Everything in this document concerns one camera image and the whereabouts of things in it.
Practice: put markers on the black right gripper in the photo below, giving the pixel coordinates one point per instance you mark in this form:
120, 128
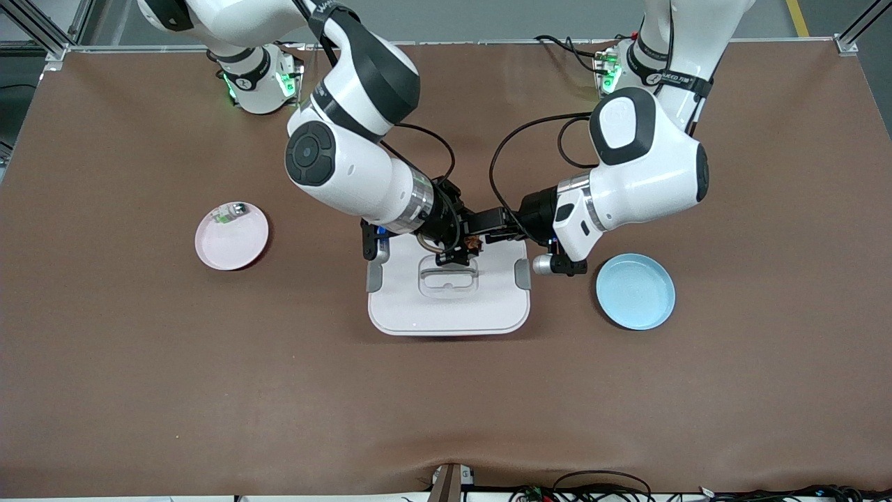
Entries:
442, 219

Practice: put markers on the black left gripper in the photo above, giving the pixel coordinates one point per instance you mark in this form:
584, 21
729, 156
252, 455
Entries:
537, 211

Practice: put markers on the orange and black push switch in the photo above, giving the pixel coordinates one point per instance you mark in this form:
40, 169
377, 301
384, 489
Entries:
474, 243

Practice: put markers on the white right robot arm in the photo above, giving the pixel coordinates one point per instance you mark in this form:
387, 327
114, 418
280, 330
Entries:
348, 167

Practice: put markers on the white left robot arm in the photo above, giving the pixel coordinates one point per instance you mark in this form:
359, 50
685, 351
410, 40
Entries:
648, 174

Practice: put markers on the white lidded storage box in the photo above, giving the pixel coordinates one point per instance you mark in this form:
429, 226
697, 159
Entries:
446, 314

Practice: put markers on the light blue round plate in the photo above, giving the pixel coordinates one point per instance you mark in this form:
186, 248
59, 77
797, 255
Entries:
635, 293

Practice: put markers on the pink round plate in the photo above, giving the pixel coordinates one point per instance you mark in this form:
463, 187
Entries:
223, 251

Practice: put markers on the brown table cover mat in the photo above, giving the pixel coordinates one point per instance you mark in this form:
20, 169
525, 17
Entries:
209, 383

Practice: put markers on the aluminium table frame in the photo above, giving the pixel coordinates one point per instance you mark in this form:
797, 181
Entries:
474, 43

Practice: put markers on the brown and grey edge bracket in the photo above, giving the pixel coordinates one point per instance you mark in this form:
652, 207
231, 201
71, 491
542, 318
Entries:
446, 484

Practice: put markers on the green and white push switch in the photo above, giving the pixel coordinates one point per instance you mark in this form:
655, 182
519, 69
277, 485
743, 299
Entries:
223, 217

